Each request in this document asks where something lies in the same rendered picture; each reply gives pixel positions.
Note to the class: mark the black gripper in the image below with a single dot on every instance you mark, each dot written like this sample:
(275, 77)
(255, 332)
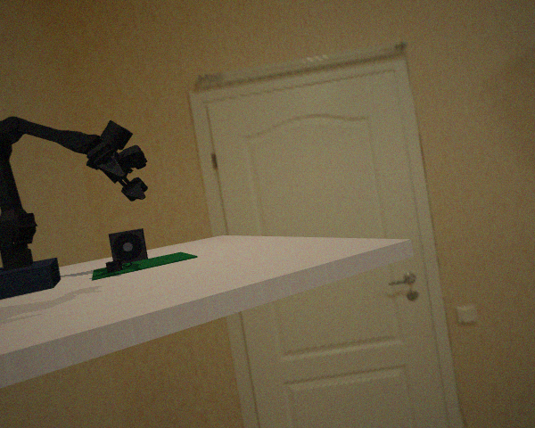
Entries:
(106, 158)

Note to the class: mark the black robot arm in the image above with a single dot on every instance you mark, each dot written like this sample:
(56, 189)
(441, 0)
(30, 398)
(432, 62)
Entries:
(17, 227)

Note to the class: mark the green circuit board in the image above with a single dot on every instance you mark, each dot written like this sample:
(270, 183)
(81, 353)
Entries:
(143, 264)

